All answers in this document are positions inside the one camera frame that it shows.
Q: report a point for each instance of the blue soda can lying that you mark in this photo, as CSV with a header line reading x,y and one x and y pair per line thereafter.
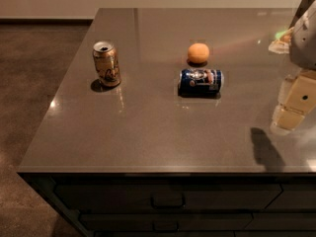
x,y
200,81

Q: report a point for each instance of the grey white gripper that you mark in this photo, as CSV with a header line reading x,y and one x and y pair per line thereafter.
x,y
304,41

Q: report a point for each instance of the dark top drawer handle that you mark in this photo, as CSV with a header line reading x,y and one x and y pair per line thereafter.
x,y
168,201

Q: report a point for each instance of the dark lower drawer handle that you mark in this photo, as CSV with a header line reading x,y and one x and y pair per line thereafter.
x,y
165,226

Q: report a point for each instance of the orange fruit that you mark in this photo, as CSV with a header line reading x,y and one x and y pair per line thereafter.
x,y
198,53

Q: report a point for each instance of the dark cabinet with drawers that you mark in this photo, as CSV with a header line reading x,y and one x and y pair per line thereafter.
x,y
100,205

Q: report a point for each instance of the dark drawer handle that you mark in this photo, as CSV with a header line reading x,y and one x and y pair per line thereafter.
x,y
168,201
165,226

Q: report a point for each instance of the orange soda can upright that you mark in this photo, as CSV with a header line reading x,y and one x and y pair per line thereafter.
x,y
106,63

